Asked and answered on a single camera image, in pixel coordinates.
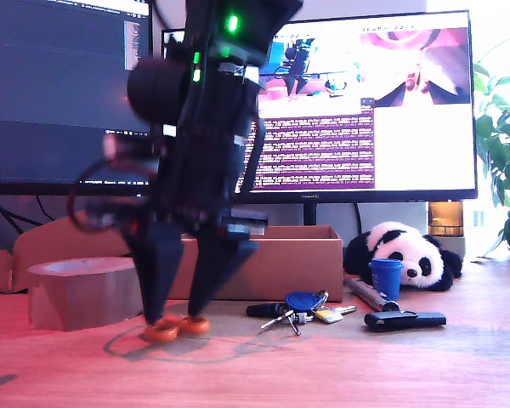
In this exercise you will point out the black flat handheld device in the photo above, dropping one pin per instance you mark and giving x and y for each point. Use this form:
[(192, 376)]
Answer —
[(404, 321)]

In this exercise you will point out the silver metal tube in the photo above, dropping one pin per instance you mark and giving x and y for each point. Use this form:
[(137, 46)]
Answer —
[(365, 293)]

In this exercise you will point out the small blue cup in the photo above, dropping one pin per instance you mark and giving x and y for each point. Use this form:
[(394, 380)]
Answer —
[(387, 278)]

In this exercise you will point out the dark computer monitor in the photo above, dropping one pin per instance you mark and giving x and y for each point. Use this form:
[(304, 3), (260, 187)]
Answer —
[(47, 106)]

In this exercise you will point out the black monitor stand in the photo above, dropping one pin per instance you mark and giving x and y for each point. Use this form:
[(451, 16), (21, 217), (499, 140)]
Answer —
[(310, 214)]

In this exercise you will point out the yellow headed key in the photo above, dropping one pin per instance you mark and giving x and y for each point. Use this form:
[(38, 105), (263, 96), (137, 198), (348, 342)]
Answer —
[(326, 314)]

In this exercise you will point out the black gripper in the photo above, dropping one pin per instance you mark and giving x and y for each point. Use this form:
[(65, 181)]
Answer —
[(200, 187)]

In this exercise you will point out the black key fob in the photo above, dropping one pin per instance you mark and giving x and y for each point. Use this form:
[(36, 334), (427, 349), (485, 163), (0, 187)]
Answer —
[(261, 310)]

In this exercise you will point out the pale grey pot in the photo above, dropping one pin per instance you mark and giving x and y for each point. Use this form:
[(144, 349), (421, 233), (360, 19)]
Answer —
[(457, 246)]

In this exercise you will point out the amber glass jar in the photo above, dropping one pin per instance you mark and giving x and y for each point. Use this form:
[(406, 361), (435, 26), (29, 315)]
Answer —
[(445, 219)]

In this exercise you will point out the brown packing tape roll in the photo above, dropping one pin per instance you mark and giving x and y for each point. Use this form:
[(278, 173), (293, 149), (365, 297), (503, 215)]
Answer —
[(81, 297)]

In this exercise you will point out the silver key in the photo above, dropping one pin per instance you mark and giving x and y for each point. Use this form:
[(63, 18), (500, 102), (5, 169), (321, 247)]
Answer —
[(276, 321), (294, 325)]

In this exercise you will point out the blue round key tag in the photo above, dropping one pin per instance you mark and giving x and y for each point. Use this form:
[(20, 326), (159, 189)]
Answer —
[(301, 301)]

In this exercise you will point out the green leafy plant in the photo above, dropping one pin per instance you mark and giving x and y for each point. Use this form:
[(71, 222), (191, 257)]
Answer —
[(501, 149)]

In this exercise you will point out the open cardboard box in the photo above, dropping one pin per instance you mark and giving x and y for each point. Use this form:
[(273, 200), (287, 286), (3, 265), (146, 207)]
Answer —
[(302, 268)]

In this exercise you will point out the black Huawei computer monitor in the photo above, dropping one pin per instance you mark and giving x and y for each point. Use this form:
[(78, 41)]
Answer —
[(421, 149)]

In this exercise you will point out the panda plush toy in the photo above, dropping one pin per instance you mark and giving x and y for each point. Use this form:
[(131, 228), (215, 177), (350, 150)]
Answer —
[(408, 246)]

